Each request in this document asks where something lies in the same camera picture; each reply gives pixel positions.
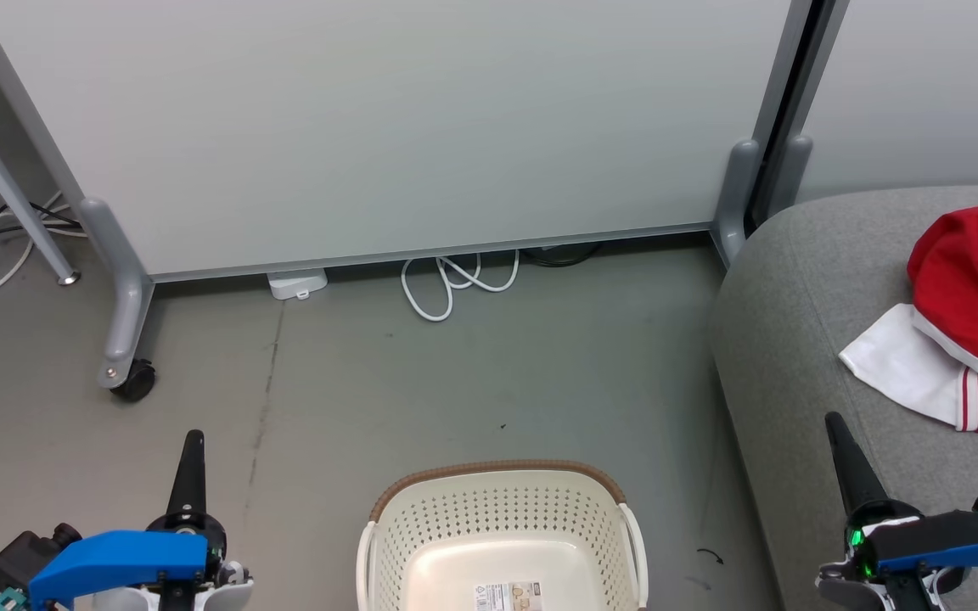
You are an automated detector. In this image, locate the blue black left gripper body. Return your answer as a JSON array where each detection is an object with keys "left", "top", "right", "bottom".
[{"left": 28, "top": 507, "right": 228, "bottom": 610}]

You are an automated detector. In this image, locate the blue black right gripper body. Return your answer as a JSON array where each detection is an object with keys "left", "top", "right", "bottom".
[{"left": 842, "top": 499, "right": 978, "bottom": 581}]

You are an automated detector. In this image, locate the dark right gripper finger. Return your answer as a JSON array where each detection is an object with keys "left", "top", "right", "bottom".
[{"left": 823, "top": 412, "right": 891, "bottom": 517}]

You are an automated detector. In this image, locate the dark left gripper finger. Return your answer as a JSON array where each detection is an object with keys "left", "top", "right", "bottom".
[{"left": 166, "top": 429, "right": 208, "bottom": 520}]

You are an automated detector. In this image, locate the red and white garment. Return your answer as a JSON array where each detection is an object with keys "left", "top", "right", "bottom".
[{"left": 837, "top": 205, "right": 978, "bottom": 434}]

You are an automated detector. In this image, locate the cream perforated laundry basket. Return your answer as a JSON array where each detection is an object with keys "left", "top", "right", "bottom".
[{"left": 356, "top": 459, "right": 650, "bottom": 611}]

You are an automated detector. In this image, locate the printed basket sticker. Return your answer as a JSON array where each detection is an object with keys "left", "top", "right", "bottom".
[{"left": 473, "top": 580, "right": 544, "bottom": 611}]

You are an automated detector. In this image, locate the black castor wheel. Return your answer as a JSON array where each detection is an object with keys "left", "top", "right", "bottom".
[{"left": 110, "top": 357, "right": 157, "bottom": 404}]

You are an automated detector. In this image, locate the grey fabric sofa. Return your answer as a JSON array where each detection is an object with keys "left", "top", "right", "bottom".
[{"left": 710, "top": 184, "right": 978, "bottom": 611}]

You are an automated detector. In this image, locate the grey partition foot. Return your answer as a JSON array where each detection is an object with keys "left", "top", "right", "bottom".
[
  {"left": 763, "top": 133, "right": 815, "bottom": 225},
  {"left": 77, "top": 196, "right": 157, "bottom": 390},
  {"left": 709, "top": 137, "right": 762, "bottom": 266}
]

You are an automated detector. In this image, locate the white power adapter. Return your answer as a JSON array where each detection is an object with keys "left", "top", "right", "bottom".
[{"left": 266, "top": 267, "right": 329, "bottom": 302}]

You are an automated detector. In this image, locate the grey slanted metal leg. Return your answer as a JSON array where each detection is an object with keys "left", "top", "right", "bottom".
[{"left": 0, "top": 80, "right": 82, "bottom": 287}]

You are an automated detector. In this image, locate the narrow white partition panel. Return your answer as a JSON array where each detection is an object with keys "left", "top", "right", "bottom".
[{"left": 795, "top": 0, "right": 978, "bottom": 205}]

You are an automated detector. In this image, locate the wide white partition panel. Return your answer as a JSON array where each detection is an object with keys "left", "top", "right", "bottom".
[{"left": 0, "top": 0, "right": 814, "bottom": 283}]

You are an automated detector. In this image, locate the white looped floor cable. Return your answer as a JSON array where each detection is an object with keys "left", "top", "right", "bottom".
[{"left": 400, "top": 249, "right": 522, "bottom": 324}]

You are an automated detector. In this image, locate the black cable under partition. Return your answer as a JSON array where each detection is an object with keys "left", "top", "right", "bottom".
[{"left": 519, "top": 241, "right": 605, "bottom": 269}]

